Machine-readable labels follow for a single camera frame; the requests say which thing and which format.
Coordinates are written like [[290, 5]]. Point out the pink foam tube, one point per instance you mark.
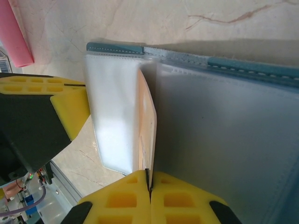
[[14, 35]]

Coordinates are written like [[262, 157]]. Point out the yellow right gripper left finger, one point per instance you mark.
[[121, 200]]

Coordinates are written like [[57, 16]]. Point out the orange credit card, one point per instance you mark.
[[147, 121]]

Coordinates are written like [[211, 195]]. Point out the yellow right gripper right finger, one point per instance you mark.
[[180, 203]]

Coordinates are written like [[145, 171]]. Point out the teal leather card holder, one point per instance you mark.
[[210, 128]]

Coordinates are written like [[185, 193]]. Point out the wide aluminium mounting rail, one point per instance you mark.
[[67, 186]]

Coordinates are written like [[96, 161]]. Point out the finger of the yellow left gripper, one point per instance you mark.
[[23, 79], [72, 112]]

